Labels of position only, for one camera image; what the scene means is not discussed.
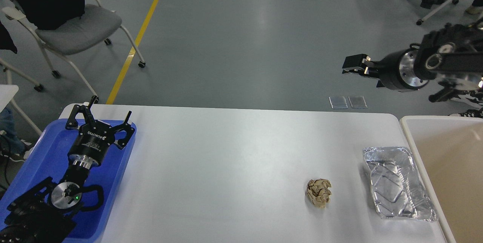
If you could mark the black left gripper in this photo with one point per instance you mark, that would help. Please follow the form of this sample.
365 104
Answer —
95 137

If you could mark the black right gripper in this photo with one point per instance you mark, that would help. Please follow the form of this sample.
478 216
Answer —
394 72

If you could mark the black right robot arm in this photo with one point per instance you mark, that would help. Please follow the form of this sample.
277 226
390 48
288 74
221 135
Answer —
451 56

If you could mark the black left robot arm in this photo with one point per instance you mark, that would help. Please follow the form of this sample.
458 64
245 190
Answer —
66 189

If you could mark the right floor plate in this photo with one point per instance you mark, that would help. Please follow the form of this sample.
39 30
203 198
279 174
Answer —
358 102

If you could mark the floor plate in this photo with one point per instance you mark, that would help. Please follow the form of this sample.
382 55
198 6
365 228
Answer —
358 102
338 102

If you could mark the left floor plate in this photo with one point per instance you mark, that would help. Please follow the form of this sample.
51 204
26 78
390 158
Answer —
338 102

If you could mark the blue plastic tray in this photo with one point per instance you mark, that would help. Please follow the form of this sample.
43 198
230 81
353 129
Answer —
49 158

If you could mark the grey office chair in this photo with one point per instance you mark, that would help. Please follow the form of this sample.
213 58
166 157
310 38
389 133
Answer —
76 35

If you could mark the black white sneaker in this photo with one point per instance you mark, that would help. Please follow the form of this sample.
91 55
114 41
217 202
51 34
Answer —
474 98

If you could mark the beige plastic bin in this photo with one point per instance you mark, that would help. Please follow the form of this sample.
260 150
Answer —
450 150

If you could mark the aluminium foil tray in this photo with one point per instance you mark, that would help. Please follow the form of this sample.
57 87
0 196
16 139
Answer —
395 184

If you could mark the crumpled brown paper ball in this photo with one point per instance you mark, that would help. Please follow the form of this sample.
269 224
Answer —
319 192

